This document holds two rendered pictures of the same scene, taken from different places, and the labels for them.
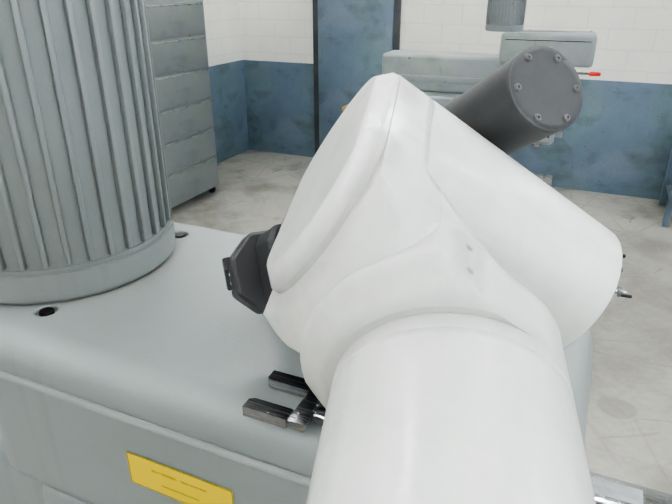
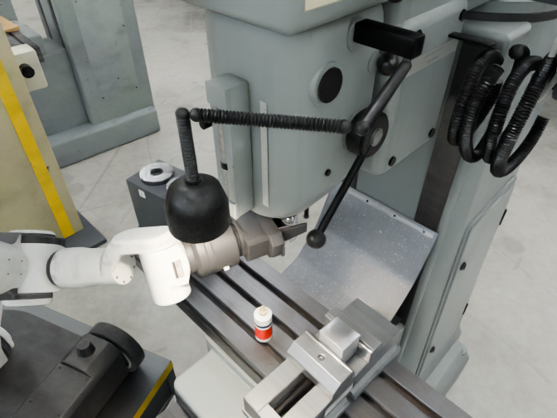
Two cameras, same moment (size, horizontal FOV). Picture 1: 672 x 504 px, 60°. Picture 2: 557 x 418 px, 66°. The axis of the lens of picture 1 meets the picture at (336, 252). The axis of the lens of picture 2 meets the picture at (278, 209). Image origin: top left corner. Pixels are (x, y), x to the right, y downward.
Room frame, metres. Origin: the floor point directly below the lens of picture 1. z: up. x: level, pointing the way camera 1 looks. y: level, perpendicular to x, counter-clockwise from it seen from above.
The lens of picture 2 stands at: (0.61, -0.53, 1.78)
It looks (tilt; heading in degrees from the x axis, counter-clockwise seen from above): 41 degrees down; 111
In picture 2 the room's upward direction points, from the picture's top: straight up
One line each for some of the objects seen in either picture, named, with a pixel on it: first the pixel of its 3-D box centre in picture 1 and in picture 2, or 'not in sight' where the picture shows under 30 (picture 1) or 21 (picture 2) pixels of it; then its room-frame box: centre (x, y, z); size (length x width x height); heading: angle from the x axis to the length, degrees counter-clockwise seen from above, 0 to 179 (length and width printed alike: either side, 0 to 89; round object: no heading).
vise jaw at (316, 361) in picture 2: not in sight; (319, 363); (0.52, -0.08, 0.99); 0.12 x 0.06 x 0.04; 154
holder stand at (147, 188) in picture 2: not in sight; (176, 207); (0.02, 0.22, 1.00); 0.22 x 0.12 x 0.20; 166
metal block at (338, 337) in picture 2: not in sight; (338, 341); (0.55, -0.03, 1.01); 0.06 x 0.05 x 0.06; 154
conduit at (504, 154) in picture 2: not in sight; (487, 104); (0.70, 0.19, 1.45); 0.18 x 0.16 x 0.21; 66
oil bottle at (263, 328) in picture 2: not in sight; (263, 321); (0.37, -0.01, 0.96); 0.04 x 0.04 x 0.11
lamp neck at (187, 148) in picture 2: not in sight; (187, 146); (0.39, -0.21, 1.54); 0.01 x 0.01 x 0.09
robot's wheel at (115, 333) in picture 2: not in sight; (115, 347); (-0.18, 0.02, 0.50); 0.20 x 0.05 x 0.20; 177
